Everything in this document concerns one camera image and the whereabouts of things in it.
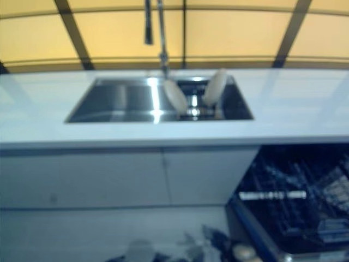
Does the dishwasher rack with wire tines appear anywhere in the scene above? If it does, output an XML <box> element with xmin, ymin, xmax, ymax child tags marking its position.
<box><xmin>231</xmin><ymin>148</ymin><xmax>349</xmax><ymax>253</ymax></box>

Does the window with dark frame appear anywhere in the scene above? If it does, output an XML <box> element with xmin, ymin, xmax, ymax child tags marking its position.
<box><xmin>0</xmin><ymin>0</ymin><xmax>349</xmax><ymax>72</ymax></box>

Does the open dishwasher door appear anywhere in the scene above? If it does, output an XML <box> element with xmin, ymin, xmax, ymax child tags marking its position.
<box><xmin>225</xmin><ymin>201</ymin><xmax>290</xmax><ymax>262</ymax></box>

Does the chrome kitchen faucet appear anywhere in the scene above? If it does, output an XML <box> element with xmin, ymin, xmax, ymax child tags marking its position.
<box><xmin>143</xmin><ymin>0</ymin><xmax>170</xmax><ymax>78</ymax></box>

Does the white cabinet door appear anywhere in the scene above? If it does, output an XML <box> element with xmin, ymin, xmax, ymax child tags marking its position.
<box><xmin>163</xmin><ymin>147</ymin><xmax>259</xmax><ymax>208</ymax></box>
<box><xmin>0</xmin><ymin>148</ymin><xmax>166</xmax><ymax>210</ymax></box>

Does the stainless steel kitchen sink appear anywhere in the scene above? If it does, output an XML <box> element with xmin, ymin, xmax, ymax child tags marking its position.
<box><xmin>64</xmin><ymin>76</ymin><xmax>254</xmax><ymax>123</ymax></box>

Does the beige round plate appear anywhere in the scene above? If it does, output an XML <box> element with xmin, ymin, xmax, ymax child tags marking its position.
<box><xmin>203</xmin><ymin>68</ymin><xmax>227</xmax><ymax>105</ymax></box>
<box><xmin>164</xmin><ymin>79</ymin><xmax>189</xmax><ymax>112</ymax></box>

